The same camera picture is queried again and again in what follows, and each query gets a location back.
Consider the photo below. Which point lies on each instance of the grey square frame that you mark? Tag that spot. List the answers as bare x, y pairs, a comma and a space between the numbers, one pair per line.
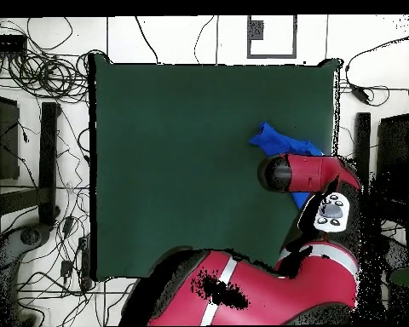
272, 55

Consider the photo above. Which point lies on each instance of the black power strip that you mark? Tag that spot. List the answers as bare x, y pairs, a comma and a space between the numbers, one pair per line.
85, 262
6, 44

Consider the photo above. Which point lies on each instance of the blue shirt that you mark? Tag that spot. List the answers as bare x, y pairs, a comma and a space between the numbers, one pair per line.
276, 141

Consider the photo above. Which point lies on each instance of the black office chair base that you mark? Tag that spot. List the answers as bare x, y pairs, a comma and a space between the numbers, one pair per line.
395, 253
29, 235

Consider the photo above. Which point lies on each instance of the dark green table cloth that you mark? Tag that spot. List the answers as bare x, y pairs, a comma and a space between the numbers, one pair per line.
139, 136

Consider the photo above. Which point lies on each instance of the small grey square plate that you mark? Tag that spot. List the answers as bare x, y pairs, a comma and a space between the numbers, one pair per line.
257, 30

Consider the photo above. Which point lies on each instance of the small black power adapter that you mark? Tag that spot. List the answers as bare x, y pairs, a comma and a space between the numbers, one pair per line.
66, 268

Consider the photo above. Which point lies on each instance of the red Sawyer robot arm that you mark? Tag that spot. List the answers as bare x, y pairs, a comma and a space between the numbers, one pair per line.
306, 173

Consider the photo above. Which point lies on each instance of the dark box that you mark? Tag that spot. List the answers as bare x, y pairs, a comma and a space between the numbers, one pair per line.
6, 143
393, 146

